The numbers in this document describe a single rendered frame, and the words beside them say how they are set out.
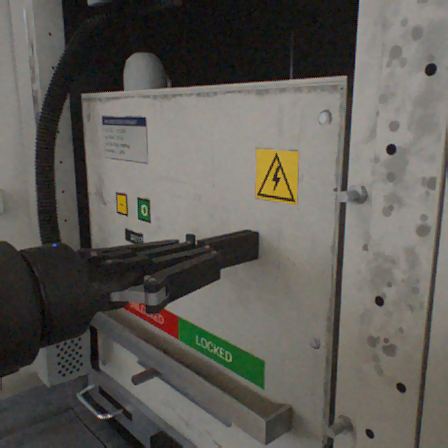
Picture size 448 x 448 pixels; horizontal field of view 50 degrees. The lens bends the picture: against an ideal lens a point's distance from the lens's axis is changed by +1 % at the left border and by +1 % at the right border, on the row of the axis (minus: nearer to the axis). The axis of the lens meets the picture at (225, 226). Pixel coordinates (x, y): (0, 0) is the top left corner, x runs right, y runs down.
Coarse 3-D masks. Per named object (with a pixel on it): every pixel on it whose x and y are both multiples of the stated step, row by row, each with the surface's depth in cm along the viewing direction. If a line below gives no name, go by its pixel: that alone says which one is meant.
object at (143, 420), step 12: (96, 372) 84; (108, 384) 81; (120, 384) 80; (108, 396) 82; (120, 396) 78; (132, 396) 77; (108, 408) 83; (120, 408) 79; (132, 408) 76; (144, 408) 74; (120, 420) 80; (132, 420) 76; (144, 420) 73; (156, 420) 71; (132, 432) 77; (144, 432) 74; (156, 432) 71; (168, 432) 68; (144, 444) 74; (180, 444) 66; (192, 444) 66
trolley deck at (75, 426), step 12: (72, 420) 84; (48, 432) 81; (60, 432) 81; (72, 432) 81; (84, 432) 81; (24, 444) 78; (36, 444) 78; (48, 444) 78; (60, 444) 78; (72, 444) 78; (84, 444) 78; (96, 444) 78
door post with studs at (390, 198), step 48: (384, 0) 32; (432, 0) 29; (384, 48) 32; (432, 48) 30; (384, 96) 33; (432, 96) 30; (384, 144) 33; (432, 144) 31; (384, 192) 34; (432, 192) 31; (384, 240) 34; (384, 288) 35; (384, 336) 35; (336, 384) 40; (384, 384) 36; (336, 432) 39; (384, 432) 37
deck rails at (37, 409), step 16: (64, 384) 85; (0, 400) 78; (16, 400) 80; (32, 400) 82; (48, 400) 84; (64, 400) 86; (0, 416) 79; (16, 416) 80; (32, 416) 82; (48, 416) 84; (64, 416) 84; (0, 432) 79; (16, 432) 80; (32, 432) 80
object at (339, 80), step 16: (288, 80) 44; (304, 80) 43; (320, 80) 42; (336, 80) 40; (352, 80) 40; (96, 96) 72; (112, 96) 68; (352, 96) 40; (336, 224) 43; (336, 240) 43; (336, 256) 43; (336, 272) 43; (336, 288) 44; (336, 304) 44; (336, 320) 45; (336, 336) 45; (336, 352) 46; (336, 368) 46
